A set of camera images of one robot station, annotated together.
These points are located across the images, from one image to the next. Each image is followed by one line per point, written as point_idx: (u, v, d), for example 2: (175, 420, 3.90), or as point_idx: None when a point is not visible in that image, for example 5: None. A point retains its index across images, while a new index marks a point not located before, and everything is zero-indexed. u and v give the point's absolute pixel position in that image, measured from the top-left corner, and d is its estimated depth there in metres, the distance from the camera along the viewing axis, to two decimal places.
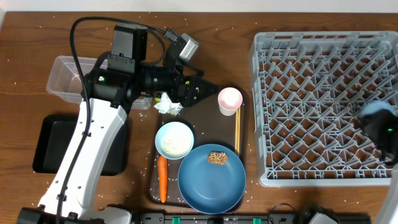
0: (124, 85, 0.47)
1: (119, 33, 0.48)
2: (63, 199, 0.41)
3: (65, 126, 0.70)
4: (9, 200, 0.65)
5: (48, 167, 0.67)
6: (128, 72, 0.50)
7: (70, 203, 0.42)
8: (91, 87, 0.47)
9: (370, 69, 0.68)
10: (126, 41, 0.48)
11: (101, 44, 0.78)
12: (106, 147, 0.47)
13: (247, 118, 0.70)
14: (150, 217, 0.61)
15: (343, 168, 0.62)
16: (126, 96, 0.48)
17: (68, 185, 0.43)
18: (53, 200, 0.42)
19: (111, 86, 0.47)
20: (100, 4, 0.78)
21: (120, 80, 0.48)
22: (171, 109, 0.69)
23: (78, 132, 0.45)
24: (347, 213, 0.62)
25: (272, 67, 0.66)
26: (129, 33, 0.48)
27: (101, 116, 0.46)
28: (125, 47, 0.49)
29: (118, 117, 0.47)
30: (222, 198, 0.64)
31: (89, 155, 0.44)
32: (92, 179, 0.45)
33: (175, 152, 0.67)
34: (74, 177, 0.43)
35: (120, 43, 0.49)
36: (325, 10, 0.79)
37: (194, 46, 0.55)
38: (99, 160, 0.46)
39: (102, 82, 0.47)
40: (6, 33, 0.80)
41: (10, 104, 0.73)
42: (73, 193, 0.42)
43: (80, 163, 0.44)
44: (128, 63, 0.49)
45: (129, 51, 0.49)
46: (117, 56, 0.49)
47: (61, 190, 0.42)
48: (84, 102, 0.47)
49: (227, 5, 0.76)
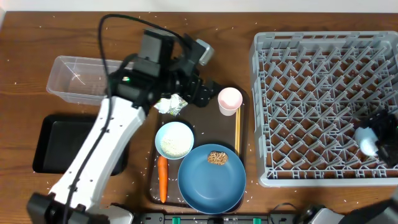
0: (147, 87, 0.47)
1: (148, 38, 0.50)
2: (74, 190, 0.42)
3: (65, 126, 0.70)
4: (8, 200, 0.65)
5: (49, 167, 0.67)
6: (152, 76, 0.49)
7: (79, 196, 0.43)
8: (115, 86, 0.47)
9: (370, 69, 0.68)
10: (153, 45, 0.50)
11: (100, 44, 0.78)
12: (122, 146, 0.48)
13: (247, 118, 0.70)
14: (150, 217, 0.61)
15: (343, 168, 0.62)
16: (148, 99, 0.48)
17: (81, 177, 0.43)
18: (64, 189, 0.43)
19: (134, 87, 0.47)
20: (101, 4, 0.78)
21: (144, 82, 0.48)
22: (171, 109, 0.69)
23: (97, 128, 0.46)
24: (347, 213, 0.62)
25: (272, 67, 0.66)
26: (157, 38, 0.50)
27: (121, 114, 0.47)
28: (152, 51, 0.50)
29: (137, 118, 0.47)
30: (222, 198, 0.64)
31: (104, 151, 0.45)
32: (104, 175, 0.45)
33: (175, 152, 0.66)
34: (87, 170, 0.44)
35: (148, 47, 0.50)
36: (325, 10, 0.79)
37: (210, 50, 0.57)
38: (113, 157, 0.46)
39: (125, 82, 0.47)
40: (6, 33, 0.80)
41: (10, 104, 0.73)
42: (84, 186, 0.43)
43: (95, 158, 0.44)
44: (152, 66, 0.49)
45: (155, 56, 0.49)
46: (143, 60, 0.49)
47: (74, 181, 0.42)
48: (106, 99, 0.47)
49: (228, 5, 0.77)
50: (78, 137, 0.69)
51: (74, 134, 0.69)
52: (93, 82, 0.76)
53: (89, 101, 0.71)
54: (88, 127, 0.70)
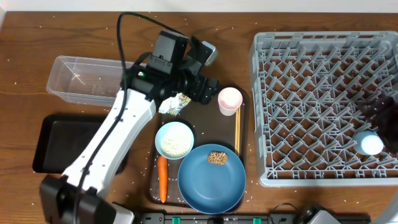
0: (160, 83, 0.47)
1: (163, 38, 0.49)
2: (86, 172, 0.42)
3: (64, 126, 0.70)
4: (8, 200, 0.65)
5: (48, 168, 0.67)
6: (165, 73, 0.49)
7: (92, 179, 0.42)
8: (130, 80, 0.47)
9: (370, 69, 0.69)
10: (167, 45, 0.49)
11: (100, 44, 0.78)
12: (132, 136, 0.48)
13: (247, 118, 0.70)
14: (150, 217, 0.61)
15: (343, 168, 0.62)
16: (160, 94, 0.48)
17: (94, 161, 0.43)
18: (76, 172, 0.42)
19: (147, 82, 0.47)
20: (101, 4, 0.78)
21: (157, 78, 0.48)
22: (171, 109, 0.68)
23: (111, 117, 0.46)
24: (347, 213, 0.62)
25: (272, 67, 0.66)
26: (171, 38, 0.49)
27: (135, 105, 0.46)
28: (166, 51, 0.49)
29: (149, 111, 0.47)
30: (222, 198, 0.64)
31: (118, 140, 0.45)
32: (115, 162, 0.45)
33: (175, 152, 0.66)
34: (101, 155, 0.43)
35: (161, 46, 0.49)
36: (325, 10, 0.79)
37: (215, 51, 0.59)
38: (125, 145, 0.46)
39: (140, 77, 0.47)
40: (6, 33, 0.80)
41: (10, 104, 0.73)
42: (97, 170, 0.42)
43: (107, 145, 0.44)
44: (165, 64, 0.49)
45: (169, 55, 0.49)
46: (157, 58, 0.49)
47: (87, 164, 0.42)
48: (122, 91, 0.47)
49: (228, 5, 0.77)
50: (78, 137, 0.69)
51: (74, 133, 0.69)
52: (93, 82, 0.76)
53: (89, 101, 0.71)
54: (88, 127, 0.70)
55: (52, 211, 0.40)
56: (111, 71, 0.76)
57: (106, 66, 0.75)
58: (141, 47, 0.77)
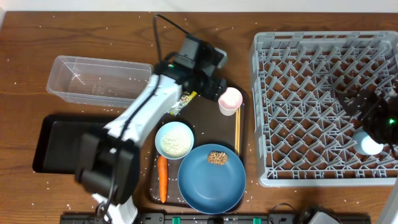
0: (184, 78, 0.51)
1: (187, 40, 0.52)
2: (125, 127, 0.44)
3: (64, 126, 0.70)
4: (8, 200, 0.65)
5: (48, 167, 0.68)
6: (188, 69, 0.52)
7: (131, 133, 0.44)
8: (161, 69, 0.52)
9: (370, 69, 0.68)
10: (191, 47, 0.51)
11: (101, 44, 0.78)
12: (160, 113, 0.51)
13: (247, 118, 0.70)
14: (150, 217, 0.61)
15: (343, 168, 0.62)
16: (183, 86, 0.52)
17: (132, 121, 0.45)
18: (117, 126, 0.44)
19: (174, 73, 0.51)
20: (100, 4, 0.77)
21: (183, 72, 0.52)
22: (171, 109, 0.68)
23: (145, 91, 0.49)
24: (347, 213, 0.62)
25: (272, 67, 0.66)
26: (194, 42, 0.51)
27: (167, 85, 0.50)
28: (190, 51, 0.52)
29: (176, 93, 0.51)
30: (222, 198, 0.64)
31: (153, 110, 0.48)
32: (147, 129, 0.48)
33: (175, 152, 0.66)
34: (139, 116, 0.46)
35: (185, 47, 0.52)
36: (325, 10, 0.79)
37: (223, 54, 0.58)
38: (155, 119, 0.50)
39: (169, 69, 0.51)
40: (6, 33, 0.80)
41: (10, 104, 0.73)
42: (135, 127, 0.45)
43: (144, 113, 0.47)
44: (189, 61, 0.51)
45: (193, 54, 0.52)
46: (181, 56, 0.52)
47: (126, 121, 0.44)
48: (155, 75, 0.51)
49: (228, 5, 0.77)
50: (78, 137, 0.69)
51: (74, 133, 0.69)
52: (93, 82, 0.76)
53: (89, 101, 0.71)
54: (87, 127, 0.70)
55: (86, 162, 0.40)
56: (110, 71, 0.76)
57: (105, 66, 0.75)
58: (141, 47, 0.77)
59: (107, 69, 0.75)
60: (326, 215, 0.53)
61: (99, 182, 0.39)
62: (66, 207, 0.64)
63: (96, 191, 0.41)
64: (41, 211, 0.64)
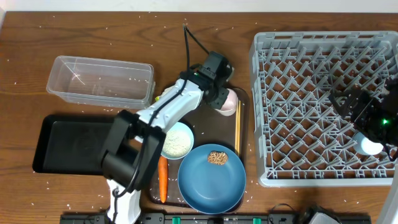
0: (206, 87, 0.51)
1: (212, 56, 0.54)
2: (154, 116, 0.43)
3: (64, 126, 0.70)
4: (8, 200, 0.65)
5: (48, 167, 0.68)
6: (210, 79, 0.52)
7: (159, 122, 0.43)
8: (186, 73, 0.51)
9: (370, 69, 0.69)
10: (215, 61, 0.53)
11: (101, 44, 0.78)
12: (182, 114, 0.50)
13: (247, 118, 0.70)
14: (150, 217, 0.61)
15: (343, 168, 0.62)
16: (204, 94, 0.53)
17: (160, 111, 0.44)
18: (146, 112, 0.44)
19: (198, 81, 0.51)
20: (100, 4, 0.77)
21: (206, 81, 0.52)
22: None
23: (172, 91, 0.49)
24: (347, 213, 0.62)
25: (272, 67, 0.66)
26: (219, 58, 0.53)
27: (193, 88, 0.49)
28: (214, 64, 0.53)
29: (198, 97, 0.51)
30: (222, 198, 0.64)
31: (179, 108, 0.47)
32: (170, 124, 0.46)
33: (174, 152, 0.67)
34: (166, 109, 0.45)
35: (209, 60, 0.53)
36: (324, 10, 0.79)
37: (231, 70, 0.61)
38: (178, 117, 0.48)
39: (194, 76, 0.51)
40: (6, 33, 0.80)
41: (9, 104, 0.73)
42: (162, 118, 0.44)
43: (171, 109, 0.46)
44: (212, 74, 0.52)
45: (216, 66, 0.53)
46: (205, 68, 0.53)
47: (155, 111, 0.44)
48: (181, 80, 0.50)
49: (228, 5, 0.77)
50: (78, 137, 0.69)
51: (74, 133, 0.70)
52: (94, 82, 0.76)
53: (89, 101, 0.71)
54: (88, 127, 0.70)
55: (113, 144, 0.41)
56: (111, 70, 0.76)
57: (106, 66, 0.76)
58: (141, 47, 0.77)
59: (107, 69, 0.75)
60: (326, 215, 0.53)
61: (123, 167, 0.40)
62: (66, 207, 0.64)
63: (117, 175, 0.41)
64: (41, 211, 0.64)
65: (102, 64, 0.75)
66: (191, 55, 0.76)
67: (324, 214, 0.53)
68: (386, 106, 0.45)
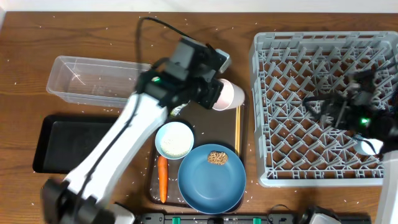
0: (173, 90, 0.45)
1: (181, 45, 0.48)
2: (89, 179, 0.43)
3: (64, 126, 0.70)
4: (8, 200, 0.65)
5: (48, 168, 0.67)
6: (179, 79, 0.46)
7: (95, 183, 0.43)
8: (143, 84, 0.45)
9: (370, 69, 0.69)
10: (186, 52, 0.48)
11: (101, 44, 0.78)
12: (138, 144, 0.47)
13: (247, 118, 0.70)
14: (150, 217, 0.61)
15: (343, 168, 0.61)
16: (171, 102, 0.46)
17: (97, 168, 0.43)
18: (78, 177, 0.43)
19: (161, 88, 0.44)
20: (101, 4, 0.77)
21: (172, 84, 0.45)
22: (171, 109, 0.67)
23: (119, 121, 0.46)
24: (347, 213, 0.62)
25: (272, 67, 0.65)
26: (189, 47, 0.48)
27: (145, 112, 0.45)
28: (183, 56, 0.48)
29: (158, 119, 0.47)
30: (222, 198, 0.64)
31: (124, 149, 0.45)
32: (119, 167, 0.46)
33: (174, 152, 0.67)
34: (105, 162, 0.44)
35: (178, 52, 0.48)
36: (325, 10, 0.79)
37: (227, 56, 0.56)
38: (130, 153, 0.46)
39: (155, 82, 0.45)
40: (6, 33, 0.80)
41: (9, 104, 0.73)
42: (99, 177, 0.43)
43: (114, 154, 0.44)
44: (181, 71, 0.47)
45: (186, 61, 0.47)
46: (173, 64, 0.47)
47: (90, 170, 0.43)
48: (134, 96, 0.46)
49: (228, 4, 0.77)
50: (79, 137, 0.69)
51: (74, 133, 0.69)
52: (94, 82, 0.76)
53: (89, 101, 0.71)
54: (88, 127, 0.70)
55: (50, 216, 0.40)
56: (111, 70, 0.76)
57: (106, 66, 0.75)
58: (141, 47, 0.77)
59: (107, 68, 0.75)
60: (325, 216, 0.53)
61: None
62: None
63: None
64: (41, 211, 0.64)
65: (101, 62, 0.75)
66: None
67: (323, 215, 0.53)
68: (361, 101, 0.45)
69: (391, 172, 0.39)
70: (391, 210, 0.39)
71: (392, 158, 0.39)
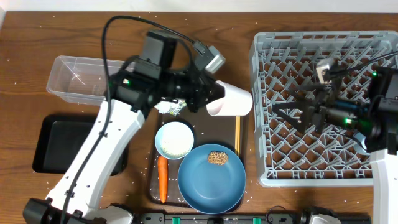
0: (147, 91, 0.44)
1: (151, 40, 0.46)
2: (70, 195, 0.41)
3: (64, 126, 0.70)
4: (8, 200, 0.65)
5: (48, 168, 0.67)
6: (152, 78, 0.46)
7: (78, 198, 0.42)
8: (115, 88, 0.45)
9: (370, 69, 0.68)
10: (156, 48, 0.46)
11: (101, 44, 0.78)
12: (119, 152, 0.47)
13: (247, 117, 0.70)
14: (150, 217, 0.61)
15: (343, 168, 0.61)
16: (147, 102, 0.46)
17: (78, 182, 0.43)
18: (60, 194, 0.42)
19: (133, 90, 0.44)
20: (101, 4, 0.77)
21: (144, 85, 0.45)
22: (171, 109, 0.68)
23: (94, 132, 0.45)
24: (347, 213, 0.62)
25: (272, 67, 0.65)
26: (159, 41, 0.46)
27: (120, 118, 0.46)
28: (153, 53, 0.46)
29: (135, 122, 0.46)
30: (222, 198, 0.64)
31: (102, 158, 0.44)
32: (101, 178, 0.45)
33: (174, 152, 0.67)
34: (85, 175, 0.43)
35: (149, 49, 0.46)
36: (325, 10, 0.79)
37: (221, 60, 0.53)
38: (111, 161, 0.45)
39: (126, 84, 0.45)
40: (6, 33, 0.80)
41: (9, 104, 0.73)
42: (81, 191, 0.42)
43: (92, 163, 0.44)
44: (153, 69, 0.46)
45: (157, 58, 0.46)
46: (144, 61, 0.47)
47: (70, 186, 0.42)
48: (106, 102, 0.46)
49: (228, 4, 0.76)
50: (79, 137, 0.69)
51: (74, 133, 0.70)
52: (94, 82, 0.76)
53: (89, 101, 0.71)
54: (88, 127, 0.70)
55: None
56: None
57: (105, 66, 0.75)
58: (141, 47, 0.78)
59: None
60: (324, 217, 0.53)
61: None
62: None
63: None
64: None
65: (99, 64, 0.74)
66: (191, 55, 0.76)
67: (322, 218, 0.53)
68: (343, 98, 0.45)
69: (381, 172, 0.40)
70: (386, 210, 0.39)
71: (378, 158, 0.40)
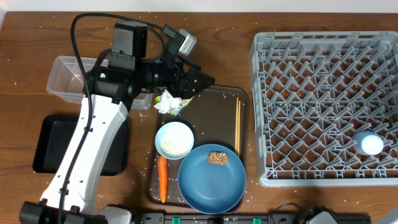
0: (125, 81, 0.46)
1: (119, 31, 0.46)
2: (64, 193, 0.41)
3: (64, 126, 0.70)
4: (8, 200, 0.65)
5: (48, 168, 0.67)
6: (129, 70, 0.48)
7: (71, 195, 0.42)
8: (93, 83, 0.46)
9: (370, 69, 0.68)
10: (126, 38, 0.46)
11: (101, 44, 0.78)
12: (107, 145, 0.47)
13: (247, 118, 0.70)
14: (150, 217, 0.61)
15: (343, 168, 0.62)
16: (127, 93, 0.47)
17: (71, 178, 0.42)
18: (55, 193, 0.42)
19: (111, 83, 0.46)
20: (101, 4, 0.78)
21: (121, 76, 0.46)
22: (171, 109, 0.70)
23: (79, 127, 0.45)
24: (348, 213, 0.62)
25: (272, 67, 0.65)
26: (128, 30, 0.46)
27: (102, 112, 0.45)
28: (125, 45, 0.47)
29: (119, 114, 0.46)
30: (221, 197, 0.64)
31: (91, 153, 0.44)
32: (93, 173, 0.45)
33: (175, 152, 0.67)
34: (77, 172, 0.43)
35: (120, 41, 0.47)
36: (325, 10, 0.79)
37: (193, 40, 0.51)
38: (101, 155, 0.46)
39: (102, 79, 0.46)
40: (6, 34, 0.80)
41: (9, 104, 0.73)
42: (76, 187, 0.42)
43: (82, 158, 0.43)
44: (128, 60, 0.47)
45: (128, 48, 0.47)
46: (117, 54, 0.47)
47: (64, 184, 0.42)
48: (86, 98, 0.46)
49: (228, 5, 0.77)
50: None
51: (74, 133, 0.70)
52: None
53: None
54: None
55: None
56: None
57: None
58: None
59: None
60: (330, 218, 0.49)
61: None
62: None
63: None
64: None
65: (92, 65, 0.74)
66: (191, 55, 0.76)
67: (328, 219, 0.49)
68: None
69: None
70: None
71: None
